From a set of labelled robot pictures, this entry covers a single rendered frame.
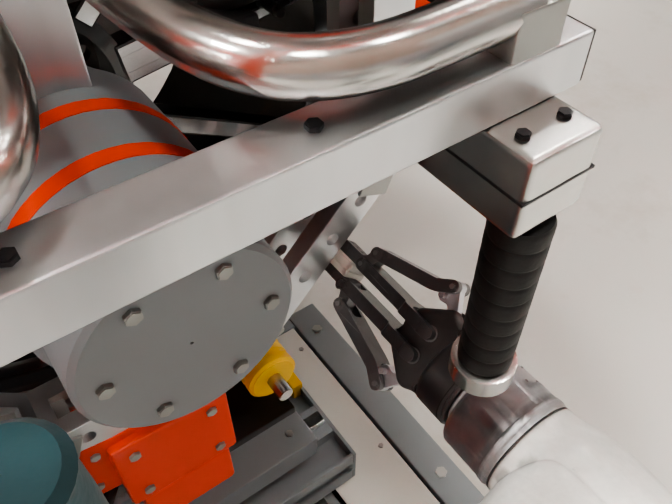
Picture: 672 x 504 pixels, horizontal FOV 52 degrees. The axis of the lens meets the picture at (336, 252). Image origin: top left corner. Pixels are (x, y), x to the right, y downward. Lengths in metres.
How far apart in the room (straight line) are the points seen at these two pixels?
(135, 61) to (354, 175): 0.31
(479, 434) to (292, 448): 0.52
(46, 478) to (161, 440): 0.23
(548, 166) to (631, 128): 1.74
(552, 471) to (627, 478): 0.05
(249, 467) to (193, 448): 0.30
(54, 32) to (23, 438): 0.25
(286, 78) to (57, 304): 0.11
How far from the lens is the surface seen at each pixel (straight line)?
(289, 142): 0.27
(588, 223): 1.73
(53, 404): 0.66
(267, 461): 1.03
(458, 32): 0.29
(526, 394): 0.56
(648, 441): 1.41
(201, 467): 0.77
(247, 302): 0.37
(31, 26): 0.41
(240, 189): 0.25
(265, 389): 0.76
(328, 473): 1.08
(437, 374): 0.57
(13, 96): 0.26
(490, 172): 0.34
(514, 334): 0.43
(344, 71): 0.26
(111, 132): 0.39
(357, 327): 0.65
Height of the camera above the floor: 1.14
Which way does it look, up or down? 47 degrees down
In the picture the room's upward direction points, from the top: straight up
